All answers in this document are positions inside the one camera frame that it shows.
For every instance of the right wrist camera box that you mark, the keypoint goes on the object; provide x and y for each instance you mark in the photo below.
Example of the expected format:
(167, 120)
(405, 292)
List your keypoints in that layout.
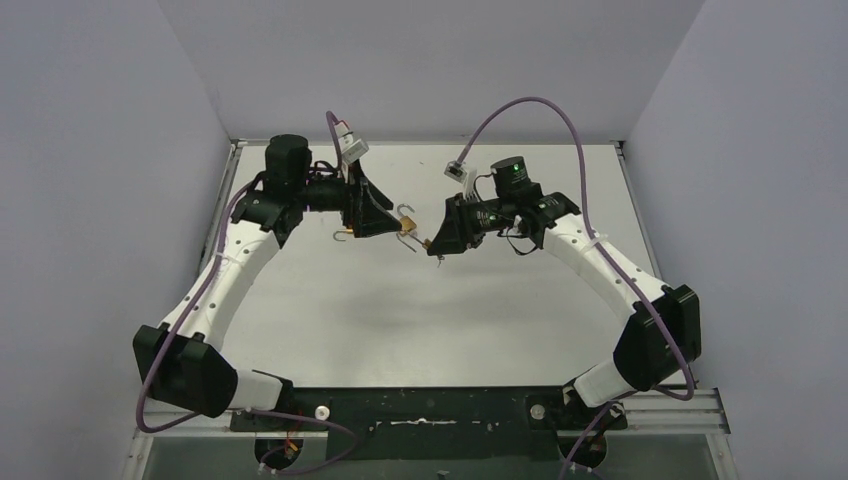
(463, 175)

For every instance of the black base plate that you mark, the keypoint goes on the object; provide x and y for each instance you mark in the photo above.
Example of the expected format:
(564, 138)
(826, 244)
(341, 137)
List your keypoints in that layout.
(444, 423)

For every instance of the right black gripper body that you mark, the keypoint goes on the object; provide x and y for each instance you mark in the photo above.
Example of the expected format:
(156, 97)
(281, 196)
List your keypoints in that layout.
(474, 220)

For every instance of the small brass padlock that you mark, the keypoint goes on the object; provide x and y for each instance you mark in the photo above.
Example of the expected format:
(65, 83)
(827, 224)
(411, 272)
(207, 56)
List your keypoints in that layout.
(412, 242)
(342, 235)

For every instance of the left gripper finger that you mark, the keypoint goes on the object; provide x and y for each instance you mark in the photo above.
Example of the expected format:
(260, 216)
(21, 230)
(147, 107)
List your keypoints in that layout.
(376, 194)
(375, 220)

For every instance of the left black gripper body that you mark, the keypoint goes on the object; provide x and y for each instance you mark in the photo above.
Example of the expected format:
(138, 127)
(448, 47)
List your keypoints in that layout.
(358, 205)

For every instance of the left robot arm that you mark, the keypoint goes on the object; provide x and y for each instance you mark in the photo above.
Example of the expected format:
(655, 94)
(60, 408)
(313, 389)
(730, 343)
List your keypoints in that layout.
(180, 360)

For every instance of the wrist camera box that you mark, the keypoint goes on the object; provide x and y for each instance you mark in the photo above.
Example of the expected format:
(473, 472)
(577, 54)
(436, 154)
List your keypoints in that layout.
(352, 147)
(463, 175)

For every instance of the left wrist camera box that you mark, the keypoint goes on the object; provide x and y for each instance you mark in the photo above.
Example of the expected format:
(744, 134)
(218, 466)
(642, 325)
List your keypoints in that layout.
(352, 147)

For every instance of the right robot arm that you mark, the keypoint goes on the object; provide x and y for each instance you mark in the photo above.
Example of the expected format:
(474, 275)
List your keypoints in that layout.
(660, 333)

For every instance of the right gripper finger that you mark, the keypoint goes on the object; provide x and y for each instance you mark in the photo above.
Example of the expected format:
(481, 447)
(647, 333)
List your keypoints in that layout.
(447, 232)
(443, 249)

